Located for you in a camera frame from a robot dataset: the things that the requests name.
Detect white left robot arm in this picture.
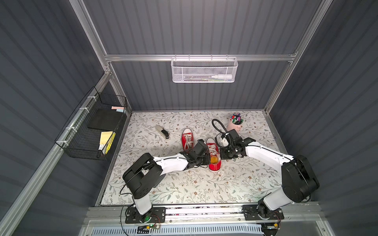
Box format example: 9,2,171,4
123,139,210,215

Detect white marker in basket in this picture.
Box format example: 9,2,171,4
211,74,233,81

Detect black corrugated cable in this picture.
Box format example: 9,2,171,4
211,118,234,148

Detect pink pen cup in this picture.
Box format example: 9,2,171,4
227,120,243,133

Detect red sneaker one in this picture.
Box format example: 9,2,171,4
181,128,194,151
206,138,221,172

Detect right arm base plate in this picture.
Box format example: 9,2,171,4
242,204,284,221

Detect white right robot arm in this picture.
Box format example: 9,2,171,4
220,129,320,217

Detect black wire wall basket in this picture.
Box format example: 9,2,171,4
55,88,128,161

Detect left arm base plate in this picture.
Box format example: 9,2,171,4
125,207,166,224

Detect yellow sticky note pad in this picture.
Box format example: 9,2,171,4
98,131,116,155

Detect beige and black stapler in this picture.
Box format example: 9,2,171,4
155,125,170,139

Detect coloured markers in cup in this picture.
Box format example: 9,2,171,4
230,113,244,125

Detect yellow insole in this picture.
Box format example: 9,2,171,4
210,156,220,165

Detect white wire mesh basket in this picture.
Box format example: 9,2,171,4
171,57,238,83

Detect black notebook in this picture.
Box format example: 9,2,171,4
87,109,124,131

